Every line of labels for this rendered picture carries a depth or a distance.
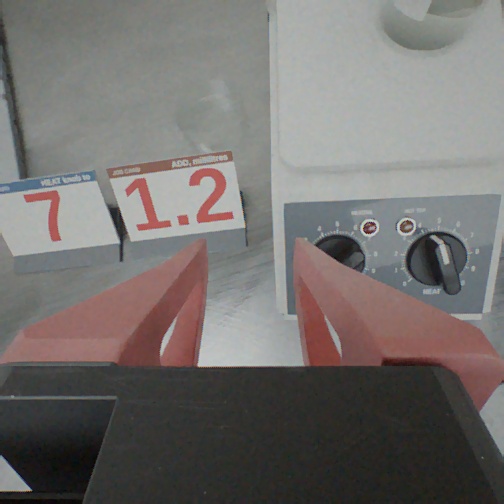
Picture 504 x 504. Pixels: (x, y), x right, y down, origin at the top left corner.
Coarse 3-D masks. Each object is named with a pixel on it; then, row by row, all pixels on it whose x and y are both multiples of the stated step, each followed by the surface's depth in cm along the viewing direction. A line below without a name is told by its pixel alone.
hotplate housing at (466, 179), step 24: (384, 168) 19; (408, 168) 19; (432, 168) 19; (456, 168) 19; (480, 168) 19; (288, 192) 20; (312, 192) 20; (336, 192) 20; (360, 192) 20; (384, 192) 19; (408, 192) 19; (432, 192) 19; (456, 192) 19; (480, 192) 19
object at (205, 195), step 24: (192, 168) 25; (216, 168) 24; (120, 192) 26; (144, 192) 25; (168, 192) 25; (192, 192) 25; (216, 192) 25; (144, 216) 26; (168, 216) 26; (192, 216) 26; (216, 216) 26
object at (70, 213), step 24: (24, 192) 26; (48, 192) 26; (72, 192) 26; (96, 192) 26; (0, 216) 27; (24, 216) 27; (48, 216) 27; (72, 216) 27; (96, 216) 27; (24, 240) 28; (48, 240) 28; (72, 240) 28
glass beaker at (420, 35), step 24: (384, 0) 17; (408, 0) 16; (432, 0) 15; (456, 0) 15; (480, 0) 15; (384, 24) 18; (408, 24) 17; (432, 24) 16; (456, 24) 16; (408, 48) 18; (432, 48) 18
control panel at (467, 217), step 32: (288, 224) 21; (320, 224) 20; (352, 224) 20; (384, 224) 20; (416, 224) 20; (448, 224) 20; (480, 224) 19; (288, 256) 21; (384, 256) 21; (480, 256) 20; (288, 288) 22; (416, 288) 21; (480, 288) 21
